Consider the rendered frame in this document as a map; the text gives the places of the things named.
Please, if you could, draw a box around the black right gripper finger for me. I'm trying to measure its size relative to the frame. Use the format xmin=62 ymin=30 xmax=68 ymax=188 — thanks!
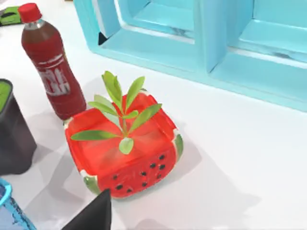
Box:
xmin=61 ymin=188 xmax=112 ymax=230

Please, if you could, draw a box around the red watermelon plant pot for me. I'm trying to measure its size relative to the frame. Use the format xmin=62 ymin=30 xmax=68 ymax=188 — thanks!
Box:
xmin=63 ymin=70 xmax=184 ymax=201

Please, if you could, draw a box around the blue patterned container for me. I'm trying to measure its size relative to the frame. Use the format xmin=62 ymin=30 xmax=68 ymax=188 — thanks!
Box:
xmin=0 ymin=177 xmax=37 ymax=230

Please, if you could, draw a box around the black pot with green top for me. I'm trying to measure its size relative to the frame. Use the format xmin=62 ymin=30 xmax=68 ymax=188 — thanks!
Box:
xmin=0 ymin=78 xmax=38 ymax=175

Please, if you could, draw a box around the red cola bottle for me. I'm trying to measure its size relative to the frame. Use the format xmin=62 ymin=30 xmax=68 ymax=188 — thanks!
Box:
xmin=17 ymin=2 xmax=87 ymax=121

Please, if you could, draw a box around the light blue rack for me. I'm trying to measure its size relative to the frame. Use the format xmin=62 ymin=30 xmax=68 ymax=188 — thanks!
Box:
xmin=72 ymin=0 xmax=307 ymax=113

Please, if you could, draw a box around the green and black object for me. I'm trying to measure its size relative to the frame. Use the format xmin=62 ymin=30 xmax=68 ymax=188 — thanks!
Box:
xmin=0 ymin=6 xmax=25 ymax=27

